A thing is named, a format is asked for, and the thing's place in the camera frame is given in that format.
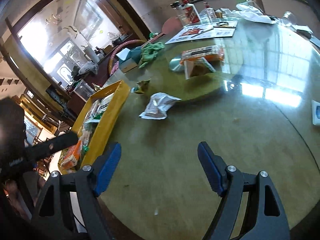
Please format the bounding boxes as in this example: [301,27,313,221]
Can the round cracker green pack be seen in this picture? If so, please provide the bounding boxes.
[59,131,90,170]

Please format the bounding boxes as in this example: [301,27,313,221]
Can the silver snack wrapper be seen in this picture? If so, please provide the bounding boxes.
[139,93,182,120]

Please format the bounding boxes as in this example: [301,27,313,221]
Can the green pea cracker pack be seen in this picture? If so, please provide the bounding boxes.
[131,79,150,94]

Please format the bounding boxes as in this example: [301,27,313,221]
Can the orange cracker pack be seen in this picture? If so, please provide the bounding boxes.
[180,45,225,80]

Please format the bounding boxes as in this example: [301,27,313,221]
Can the dark wooden sideboard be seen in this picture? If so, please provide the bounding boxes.
[67,34,139,115]

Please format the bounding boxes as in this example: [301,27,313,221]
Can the clear glass mug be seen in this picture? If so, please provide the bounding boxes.
[73,80,95,101]

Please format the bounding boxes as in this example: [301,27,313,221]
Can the yellow tray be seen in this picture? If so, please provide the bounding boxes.
[58,80,130,175]

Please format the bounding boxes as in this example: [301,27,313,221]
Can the white tumbler cup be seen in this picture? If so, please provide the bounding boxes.
[84,46,100,63]

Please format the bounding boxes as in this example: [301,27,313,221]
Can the pink cloth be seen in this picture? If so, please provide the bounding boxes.
[110,61,119,76]

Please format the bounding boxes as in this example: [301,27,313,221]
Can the tissue box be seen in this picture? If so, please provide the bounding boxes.
[116,46,141,73]

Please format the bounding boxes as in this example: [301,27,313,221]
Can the pink hoop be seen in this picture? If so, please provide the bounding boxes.
[107,39,147,75]

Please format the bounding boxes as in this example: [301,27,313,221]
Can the green cloth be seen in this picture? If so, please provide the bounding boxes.
[138,42,165,68]

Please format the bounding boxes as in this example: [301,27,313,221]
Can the pink round fan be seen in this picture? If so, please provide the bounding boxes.
[162,17,183,35]

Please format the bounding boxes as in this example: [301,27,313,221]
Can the printed paper sheet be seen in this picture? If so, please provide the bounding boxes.
[165,20,238,44]

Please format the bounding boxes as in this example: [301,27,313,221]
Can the red label liquor bottle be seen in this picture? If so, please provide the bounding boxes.
[183,0,201,23]

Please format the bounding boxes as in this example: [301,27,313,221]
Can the small clear liquor bottle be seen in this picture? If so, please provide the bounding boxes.
[204,2,216,22]

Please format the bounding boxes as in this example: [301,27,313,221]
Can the white plastic bag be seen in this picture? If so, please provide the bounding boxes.
[232,1,277,24]

